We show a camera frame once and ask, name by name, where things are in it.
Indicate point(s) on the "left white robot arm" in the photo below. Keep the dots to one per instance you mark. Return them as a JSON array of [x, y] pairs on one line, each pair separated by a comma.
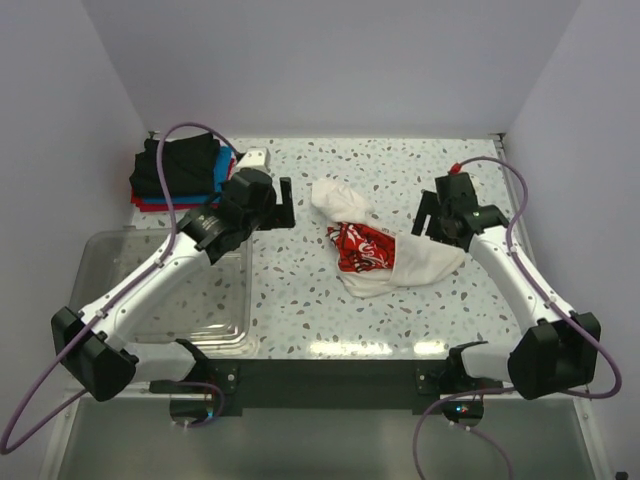
[[95, 343]]

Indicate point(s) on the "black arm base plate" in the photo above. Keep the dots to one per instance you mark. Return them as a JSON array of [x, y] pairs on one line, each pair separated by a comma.
[[409, 385]]

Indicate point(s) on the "white printed t-shirt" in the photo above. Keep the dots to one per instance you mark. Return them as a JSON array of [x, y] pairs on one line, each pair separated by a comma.
[[371, 259]]

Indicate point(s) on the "folded blue t-shirt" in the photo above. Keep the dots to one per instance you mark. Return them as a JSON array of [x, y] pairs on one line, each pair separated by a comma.
[[224, 165]]

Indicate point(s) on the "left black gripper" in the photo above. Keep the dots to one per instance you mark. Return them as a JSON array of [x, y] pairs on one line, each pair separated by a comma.
[[279, 204]]

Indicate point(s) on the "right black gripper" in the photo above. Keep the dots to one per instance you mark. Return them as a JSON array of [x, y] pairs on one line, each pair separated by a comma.
[[433, 220]]

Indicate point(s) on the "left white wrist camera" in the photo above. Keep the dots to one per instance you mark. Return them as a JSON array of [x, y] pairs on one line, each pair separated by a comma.
[[255, 158]]

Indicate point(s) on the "clear plastic bin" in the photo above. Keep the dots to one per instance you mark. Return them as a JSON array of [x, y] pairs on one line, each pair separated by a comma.
[[210, 308]]

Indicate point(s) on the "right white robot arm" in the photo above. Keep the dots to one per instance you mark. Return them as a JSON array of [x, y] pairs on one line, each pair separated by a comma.
[[556, 350]]

